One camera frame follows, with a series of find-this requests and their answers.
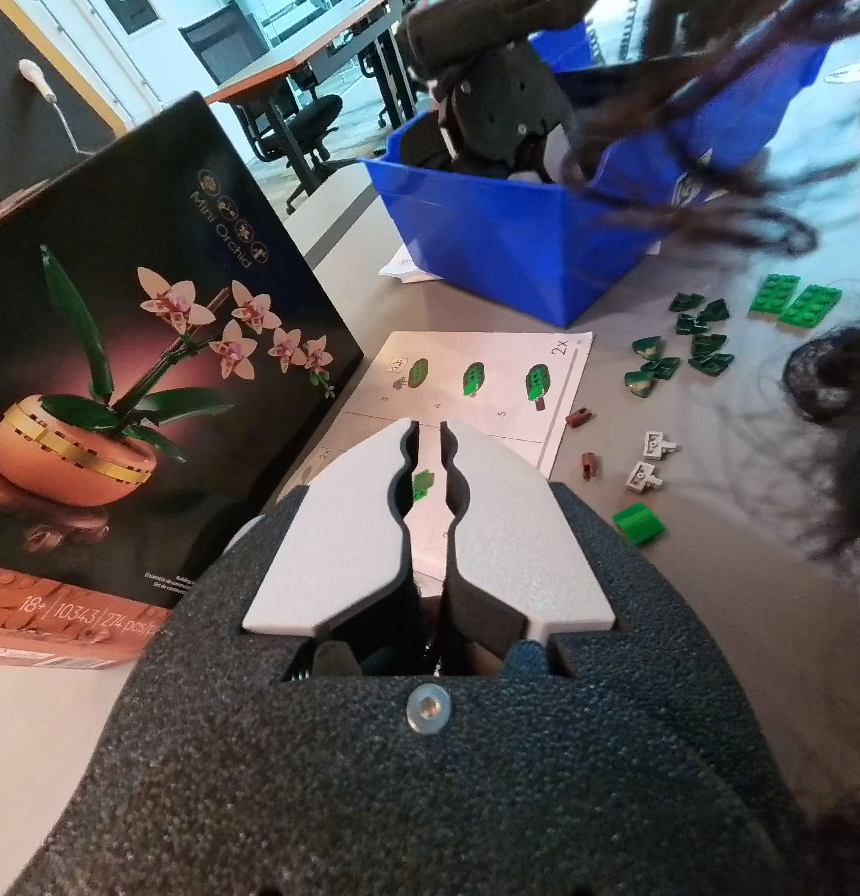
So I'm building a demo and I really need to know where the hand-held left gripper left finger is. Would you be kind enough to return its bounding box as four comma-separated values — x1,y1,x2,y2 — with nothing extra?
241,418,420,638

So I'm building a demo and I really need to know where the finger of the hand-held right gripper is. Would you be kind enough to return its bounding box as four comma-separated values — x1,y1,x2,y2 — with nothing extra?
542,126,578,184

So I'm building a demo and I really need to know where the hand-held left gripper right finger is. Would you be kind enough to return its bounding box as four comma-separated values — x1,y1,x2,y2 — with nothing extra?
438,419,616,644

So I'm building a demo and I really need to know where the blue plastic bin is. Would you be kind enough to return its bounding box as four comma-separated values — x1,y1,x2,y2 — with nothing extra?
360,21,833,329

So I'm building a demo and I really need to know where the green slope brick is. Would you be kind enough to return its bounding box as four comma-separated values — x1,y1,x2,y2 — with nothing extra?
612,503,668,546

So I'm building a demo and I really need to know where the white instruction sheet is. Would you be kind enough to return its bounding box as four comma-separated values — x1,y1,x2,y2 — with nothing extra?
290,330,593,582

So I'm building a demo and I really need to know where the black office chair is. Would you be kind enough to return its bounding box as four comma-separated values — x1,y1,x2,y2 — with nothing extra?
279,94,345,169

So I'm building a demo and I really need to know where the crumpled white paper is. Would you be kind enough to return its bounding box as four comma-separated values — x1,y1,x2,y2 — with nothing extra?
377,245,445,284

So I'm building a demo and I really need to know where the orange edged table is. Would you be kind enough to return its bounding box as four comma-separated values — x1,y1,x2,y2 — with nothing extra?
204,0,420,214

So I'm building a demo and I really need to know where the pile of dark green wedges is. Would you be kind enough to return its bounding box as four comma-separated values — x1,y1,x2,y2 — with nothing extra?
625,290,735,400

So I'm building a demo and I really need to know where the bright green plate brick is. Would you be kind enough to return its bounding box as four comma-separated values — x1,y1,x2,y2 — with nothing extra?
748,273,801,314
779,285,844,330

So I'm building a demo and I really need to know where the mesh back office chair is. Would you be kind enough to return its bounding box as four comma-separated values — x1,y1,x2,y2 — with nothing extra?
179,14,264,92

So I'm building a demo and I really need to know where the dark orchid set box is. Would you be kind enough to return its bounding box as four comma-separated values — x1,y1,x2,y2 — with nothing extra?
0,91,367,672

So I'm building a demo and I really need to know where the person's dark hair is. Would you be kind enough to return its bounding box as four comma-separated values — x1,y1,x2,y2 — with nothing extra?
569,0,860,561

